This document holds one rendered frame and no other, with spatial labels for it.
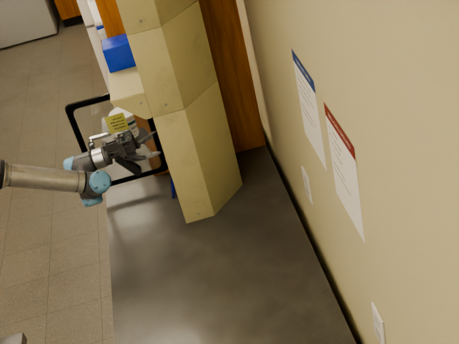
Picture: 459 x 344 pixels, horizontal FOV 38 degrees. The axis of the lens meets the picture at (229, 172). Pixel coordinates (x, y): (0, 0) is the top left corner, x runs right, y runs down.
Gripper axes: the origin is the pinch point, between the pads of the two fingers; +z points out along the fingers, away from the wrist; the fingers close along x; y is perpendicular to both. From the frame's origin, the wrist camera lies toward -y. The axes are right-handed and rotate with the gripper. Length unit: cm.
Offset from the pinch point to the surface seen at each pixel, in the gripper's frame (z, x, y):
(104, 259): -64, 94, -119
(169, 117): 7.5, -14.0, 16.7
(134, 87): 0.0, -8.8, 28.5
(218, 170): 17.1, -8.2, -14.4
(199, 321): -3, -63, -28
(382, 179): 47, -115, 45
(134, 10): 9, -14, 55
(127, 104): -3.9, -14.0, 26.0
